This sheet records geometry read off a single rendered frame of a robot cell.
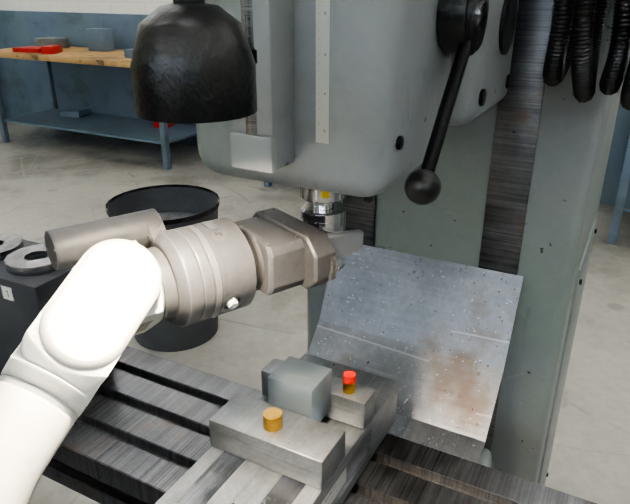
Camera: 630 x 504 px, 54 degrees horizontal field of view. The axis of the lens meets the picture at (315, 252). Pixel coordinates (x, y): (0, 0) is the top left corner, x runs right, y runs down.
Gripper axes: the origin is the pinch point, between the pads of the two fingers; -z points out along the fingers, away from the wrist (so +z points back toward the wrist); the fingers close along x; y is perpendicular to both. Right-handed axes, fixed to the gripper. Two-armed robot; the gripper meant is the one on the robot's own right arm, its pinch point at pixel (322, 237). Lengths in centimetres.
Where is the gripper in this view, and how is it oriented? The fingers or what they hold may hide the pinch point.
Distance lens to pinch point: 65.1
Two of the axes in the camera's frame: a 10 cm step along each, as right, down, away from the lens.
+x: -6.0, -3.2, 7.3
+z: -8.0, 2.3, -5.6
